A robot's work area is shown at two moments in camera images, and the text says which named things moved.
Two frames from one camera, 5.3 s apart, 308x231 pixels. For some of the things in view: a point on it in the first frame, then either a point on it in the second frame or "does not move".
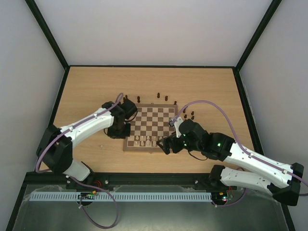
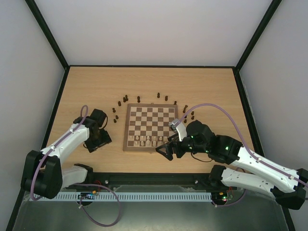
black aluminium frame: x=145 y=182 does not move
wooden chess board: x=151 y=123 does not move
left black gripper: x=127 y=134 -> x=107 y=139
